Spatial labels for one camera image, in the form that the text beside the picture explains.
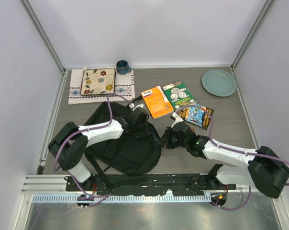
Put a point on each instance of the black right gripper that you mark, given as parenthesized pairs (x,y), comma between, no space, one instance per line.
(168,132)

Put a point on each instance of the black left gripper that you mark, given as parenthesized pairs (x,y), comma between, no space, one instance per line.
(145,132)

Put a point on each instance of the black fabric backpack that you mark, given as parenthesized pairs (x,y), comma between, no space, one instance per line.
(127,154)

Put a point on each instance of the green paperback book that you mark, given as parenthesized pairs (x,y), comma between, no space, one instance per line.
(178,95)

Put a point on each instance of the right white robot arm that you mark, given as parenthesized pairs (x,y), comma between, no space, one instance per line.
(258,168)

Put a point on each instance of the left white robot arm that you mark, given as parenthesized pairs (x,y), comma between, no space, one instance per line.
(69,145)

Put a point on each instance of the orange paperback book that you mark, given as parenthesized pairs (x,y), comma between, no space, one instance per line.
(157,102)

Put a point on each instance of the black comic cover book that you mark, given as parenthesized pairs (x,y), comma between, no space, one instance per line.
(196,116)

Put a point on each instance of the white patterned placemat cloth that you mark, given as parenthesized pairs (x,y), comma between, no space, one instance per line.
(124,86)

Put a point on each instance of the blue ceramic mug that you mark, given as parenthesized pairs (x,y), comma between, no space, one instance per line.
(123,67)

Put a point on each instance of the square floral ceramic plate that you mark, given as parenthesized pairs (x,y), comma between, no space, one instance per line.
(98,82)

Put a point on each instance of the round teal plate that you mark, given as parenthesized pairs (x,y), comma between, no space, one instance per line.
(219,83)

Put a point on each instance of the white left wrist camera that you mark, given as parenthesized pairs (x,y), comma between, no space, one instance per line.
(137,106)

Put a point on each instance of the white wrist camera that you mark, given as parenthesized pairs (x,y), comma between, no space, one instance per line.
(137,106)
(176,119)

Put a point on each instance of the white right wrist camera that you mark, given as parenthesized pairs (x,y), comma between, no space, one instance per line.
(176,119)

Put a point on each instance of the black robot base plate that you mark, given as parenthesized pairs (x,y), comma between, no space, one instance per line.
(181,184)

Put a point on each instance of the white slotted cable duct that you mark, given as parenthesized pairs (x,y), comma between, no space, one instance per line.
(76,198)

